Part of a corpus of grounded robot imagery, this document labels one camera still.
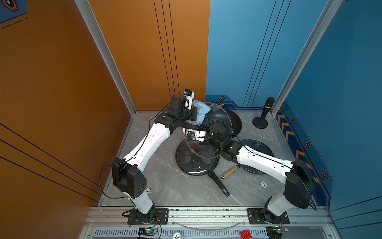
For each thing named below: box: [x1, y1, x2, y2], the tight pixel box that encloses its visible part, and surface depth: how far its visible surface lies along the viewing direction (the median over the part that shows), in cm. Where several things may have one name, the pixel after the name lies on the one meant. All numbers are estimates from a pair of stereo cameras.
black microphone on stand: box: [252, 96, 275, 129], surface depth 101 cm
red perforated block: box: [239, 229, 253, 239], surface depth 69 cm
